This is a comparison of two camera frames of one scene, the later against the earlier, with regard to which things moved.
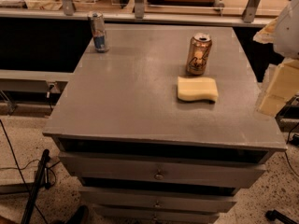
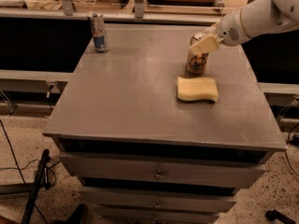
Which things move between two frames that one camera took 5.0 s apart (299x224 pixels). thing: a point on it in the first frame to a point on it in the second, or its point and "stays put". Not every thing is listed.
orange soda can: x=198 y=54 stays put
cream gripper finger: x=265 y=35 to x=212 y=30
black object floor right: x=275 y=215 stays put
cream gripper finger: x=283 y=88 to x=209 y=43
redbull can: x=98 y=31 stays put
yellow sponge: x=196 y=89 stays put
